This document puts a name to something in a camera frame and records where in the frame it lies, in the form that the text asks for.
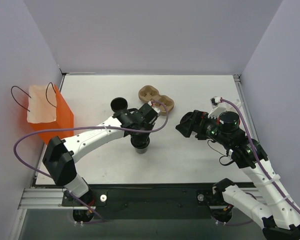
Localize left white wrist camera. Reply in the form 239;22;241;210
151;103;162;117

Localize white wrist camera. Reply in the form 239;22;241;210
208;96;227;119
151;103;162;117

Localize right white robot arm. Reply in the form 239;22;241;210
175;110;300;240

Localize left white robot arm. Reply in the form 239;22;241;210
43;103;161;206

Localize orange paper bag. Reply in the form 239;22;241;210
21;82;74;145

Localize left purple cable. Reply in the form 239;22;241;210
13;99;169;224

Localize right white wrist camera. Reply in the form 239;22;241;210
208;96;227;119

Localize black paper coffee cup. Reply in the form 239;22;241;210
130;135;150;154

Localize brown cardboard cup carrier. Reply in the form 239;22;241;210
138;85;175;116

